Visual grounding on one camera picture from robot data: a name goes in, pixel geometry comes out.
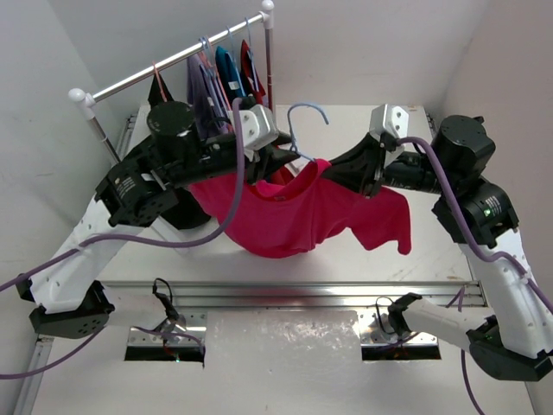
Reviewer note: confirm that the light blue wire hanger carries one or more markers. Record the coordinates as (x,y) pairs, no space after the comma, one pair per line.
(298,129)

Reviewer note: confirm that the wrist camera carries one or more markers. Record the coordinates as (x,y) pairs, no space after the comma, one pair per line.
(388,124)
(256,127)

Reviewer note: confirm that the purple t-shirt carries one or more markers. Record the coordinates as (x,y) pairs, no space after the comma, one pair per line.
(207,115)

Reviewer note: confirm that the salmon pink t-shirt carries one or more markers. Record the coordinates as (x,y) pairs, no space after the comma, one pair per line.
(215,96)

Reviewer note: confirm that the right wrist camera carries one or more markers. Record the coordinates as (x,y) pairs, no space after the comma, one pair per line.
(388,124)

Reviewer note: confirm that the magenta t-shirt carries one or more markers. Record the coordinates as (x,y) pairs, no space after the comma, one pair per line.
(278,221)

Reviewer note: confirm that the black t-shirt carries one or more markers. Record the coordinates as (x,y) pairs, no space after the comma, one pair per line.
(172,127)

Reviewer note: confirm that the pink wire hanger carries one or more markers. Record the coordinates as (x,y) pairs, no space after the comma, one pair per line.
(160,83)

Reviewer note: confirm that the teal t-shirt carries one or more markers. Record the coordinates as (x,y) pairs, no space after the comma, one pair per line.
(229,75)

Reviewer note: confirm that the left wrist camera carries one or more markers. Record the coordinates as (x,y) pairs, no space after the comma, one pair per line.
(256,127)

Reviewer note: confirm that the blue hanger in purple shirt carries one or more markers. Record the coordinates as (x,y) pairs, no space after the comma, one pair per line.
(205,48)

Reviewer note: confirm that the dark red t-shirt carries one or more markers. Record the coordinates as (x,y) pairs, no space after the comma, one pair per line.
(252,97)

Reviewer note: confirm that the silver clothes rack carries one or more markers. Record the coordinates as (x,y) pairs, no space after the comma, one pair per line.
(181,54)

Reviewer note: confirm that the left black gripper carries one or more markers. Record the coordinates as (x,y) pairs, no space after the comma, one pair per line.
(256,163)

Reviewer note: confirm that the blue hanger in red shirt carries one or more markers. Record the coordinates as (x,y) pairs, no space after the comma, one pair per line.
(252,57)

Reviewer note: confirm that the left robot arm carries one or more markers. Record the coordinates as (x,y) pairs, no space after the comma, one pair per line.
(70,301)

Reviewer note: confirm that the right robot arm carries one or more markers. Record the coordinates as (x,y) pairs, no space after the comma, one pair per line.
(513,339)

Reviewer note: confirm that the blue hanger in teal shirt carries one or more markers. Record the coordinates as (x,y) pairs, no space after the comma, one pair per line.
(233,56)

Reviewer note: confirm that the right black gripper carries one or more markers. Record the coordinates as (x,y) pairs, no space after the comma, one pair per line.
(363,169)

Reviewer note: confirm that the aluminium rail frame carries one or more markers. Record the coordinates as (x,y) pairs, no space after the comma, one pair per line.
(216,330)

